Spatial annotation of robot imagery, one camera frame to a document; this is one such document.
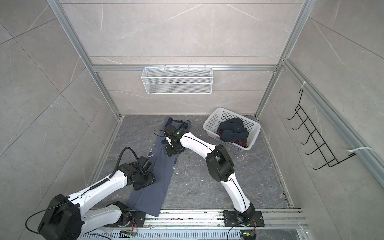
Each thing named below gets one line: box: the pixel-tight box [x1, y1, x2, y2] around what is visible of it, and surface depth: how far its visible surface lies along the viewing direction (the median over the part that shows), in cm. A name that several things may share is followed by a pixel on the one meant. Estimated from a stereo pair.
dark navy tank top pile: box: [217, 118, 249, 142], surface depth 102 cm
